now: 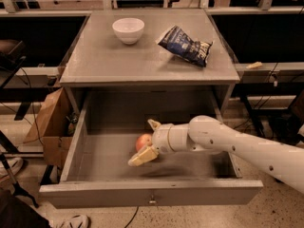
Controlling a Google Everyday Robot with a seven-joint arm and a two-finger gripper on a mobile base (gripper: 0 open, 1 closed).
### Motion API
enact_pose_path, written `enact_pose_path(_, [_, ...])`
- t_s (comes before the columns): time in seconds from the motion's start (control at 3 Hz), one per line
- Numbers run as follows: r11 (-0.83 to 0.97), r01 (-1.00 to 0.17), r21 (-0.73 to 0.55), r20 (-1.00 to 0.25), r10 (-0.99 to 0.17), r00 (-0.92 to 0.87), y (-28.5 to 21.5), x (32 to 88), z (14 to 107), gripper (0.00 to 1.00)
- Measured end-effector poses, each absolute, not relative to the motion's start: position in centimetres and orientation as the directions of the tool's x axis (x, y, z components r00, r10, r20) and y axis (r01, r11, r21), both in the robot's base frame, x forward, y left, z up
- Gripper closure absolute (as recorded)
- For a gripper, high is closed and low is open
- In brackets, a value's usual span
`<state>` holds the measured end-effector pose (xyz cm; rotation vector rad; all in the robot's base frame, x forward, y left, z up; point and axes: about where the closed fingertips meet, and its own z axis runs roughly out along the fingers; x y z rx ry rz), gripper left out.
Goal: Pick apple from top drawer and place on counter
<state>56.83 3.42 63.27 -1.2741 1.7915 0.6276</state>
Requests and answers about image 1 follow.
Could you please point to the small yellow foam piece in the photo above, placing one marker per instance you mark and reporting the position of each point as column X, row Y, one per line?
column 254, row 65

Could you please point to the black tripod stand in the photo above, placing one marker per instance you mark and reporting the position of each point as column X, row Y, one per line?
column 18, row 190

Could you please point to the metal drawer knob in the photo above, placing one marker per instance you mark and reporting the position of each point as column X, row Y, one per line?
column 152, row 200

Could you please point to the white ceramic bowl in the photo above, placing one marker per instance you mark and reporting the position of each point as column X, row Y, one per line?
column 128, row 30

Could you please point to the red apple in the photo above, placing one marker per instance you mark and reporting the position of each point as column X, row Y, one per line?
column 143, row 140

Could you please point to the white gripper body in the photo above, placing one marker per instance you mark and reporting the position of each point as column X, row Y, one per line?
column 161, row 137

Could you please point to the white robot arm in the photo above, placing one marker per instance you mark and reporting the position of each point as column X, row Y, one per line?
column 203, row 133

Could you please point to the open grey top drawer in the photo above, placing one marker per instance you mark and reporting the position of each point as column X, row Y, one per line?
column 96, row 172

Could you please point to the grey cabinet with counter top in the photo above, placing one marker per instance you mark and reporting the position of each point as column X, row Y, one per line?
column 101, row 59

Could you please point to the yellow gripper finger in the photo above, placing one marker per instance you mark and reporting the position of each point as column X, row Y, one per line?
column 145, row 154
column 154, row 124

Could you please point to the blue chip bag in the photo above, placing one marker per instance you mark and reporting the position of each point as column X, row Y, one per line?
column 176, row 41

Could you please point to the brown cardboard box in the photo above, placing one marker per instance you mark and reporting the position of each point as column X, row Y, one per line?
column 51, row 128

